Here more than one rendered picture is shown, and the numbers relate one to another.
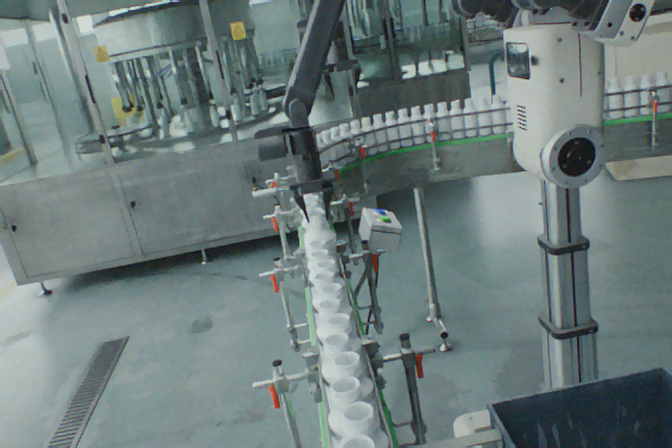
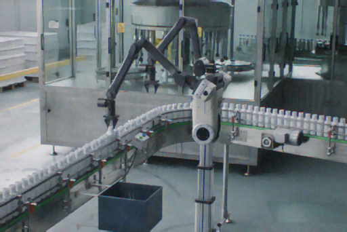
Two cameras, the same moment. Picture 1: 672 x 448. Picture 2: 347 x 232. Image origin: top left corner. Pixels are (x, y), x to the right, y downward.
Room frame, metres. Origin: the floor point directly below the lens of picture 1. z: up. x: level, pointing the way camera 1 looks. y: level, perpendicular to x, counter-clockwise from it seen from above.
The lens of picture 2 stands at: (-2.91, -1.92, 2.23)
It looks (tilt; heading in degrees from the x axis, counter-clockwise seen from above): 12 degrees down; 20
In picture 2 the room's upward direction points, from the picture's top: 1 degrees clockwise
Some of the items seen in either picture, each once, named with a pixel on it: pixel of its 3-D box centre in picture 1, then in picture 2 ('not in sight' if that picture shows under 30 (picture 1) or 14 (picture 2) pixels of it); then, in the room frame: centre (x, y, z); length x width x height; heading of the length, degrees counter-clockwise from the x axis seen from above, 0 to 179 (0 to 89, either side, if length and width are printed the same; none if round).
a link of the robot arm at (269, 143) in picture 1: (281, 129); (106, 99); (1.22, 0.07, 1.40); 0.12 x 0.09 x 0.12; 92
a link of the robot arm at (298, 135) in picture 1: (300, 141); (110, 104); (1.23, 0.04, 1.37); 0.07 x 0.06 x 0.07; 92
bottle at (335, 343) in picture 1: (345, 387); (80, 160); (0.76, 0.03, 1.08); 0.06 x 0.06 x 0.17
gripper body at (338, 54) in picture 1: (337, 54); (151, 77); (1.67, -0.09, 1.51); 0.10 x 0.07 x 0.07; 92
